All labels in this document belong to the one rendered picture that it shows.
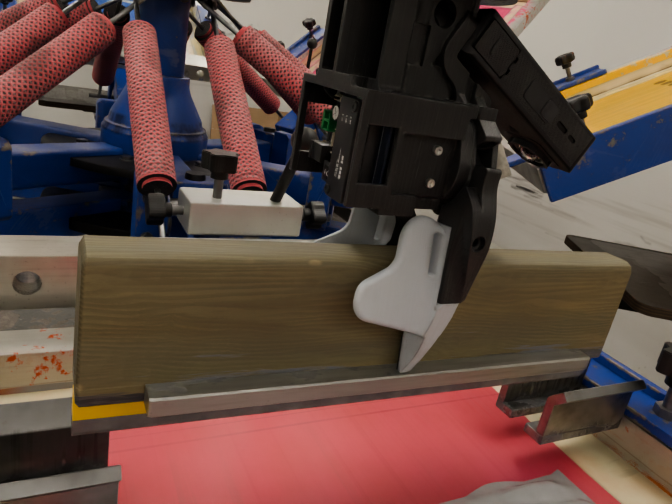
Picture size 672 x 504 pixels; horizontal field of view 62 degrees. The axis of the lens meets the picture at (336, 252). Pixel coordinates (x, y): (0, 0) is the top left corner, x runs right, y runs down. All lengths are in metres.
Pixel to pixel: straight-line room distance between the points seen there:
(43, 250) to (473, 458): 0.40
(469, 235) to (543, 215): 2.69
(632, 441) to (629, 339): 2.14
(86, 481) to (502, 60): 0.29
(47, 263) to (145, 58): 0.43
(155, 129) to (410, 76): 0.55
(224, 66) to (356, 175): 0.68
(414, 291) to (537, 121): 0.11
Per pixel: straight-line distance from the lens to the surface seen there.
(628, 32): 2.83
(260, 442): 0.45
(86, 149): 1.04
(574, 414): 0.51
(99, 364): 0.28
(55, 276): 0.53
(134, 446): 0.45
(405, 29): 0.27
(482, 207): 0.28
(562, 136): 0.34
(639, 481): 0.56
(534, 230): 3.00
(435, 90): 0.29
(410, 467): 0.46
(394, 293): 0.29
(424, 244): 0.29
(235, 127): 0.83
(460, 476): 0.47
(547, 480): 0.50
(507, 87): 0.31
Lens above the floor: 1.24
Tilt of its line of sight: 19 degrees down
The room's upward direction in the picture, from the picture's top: 11 degrees clockwise
